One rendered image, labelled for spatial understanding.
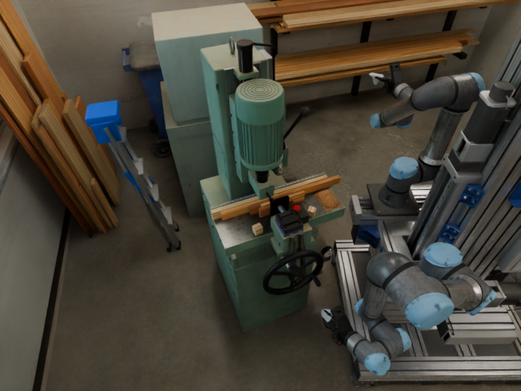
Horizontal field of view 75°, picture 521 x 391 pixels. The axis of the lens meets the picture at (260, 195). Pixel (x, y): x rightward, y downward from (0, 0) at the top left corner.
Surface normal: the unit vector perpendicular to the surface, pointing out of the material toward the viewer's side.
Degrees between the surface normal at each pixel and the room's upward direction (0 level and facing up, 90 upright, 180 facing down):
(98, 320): 0
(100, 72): 90
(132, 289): 0
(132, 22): 90
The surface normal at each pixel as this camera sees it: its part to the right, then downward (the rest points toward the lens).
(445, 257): -0.08, -0.78
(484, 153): 0.00, 0.71
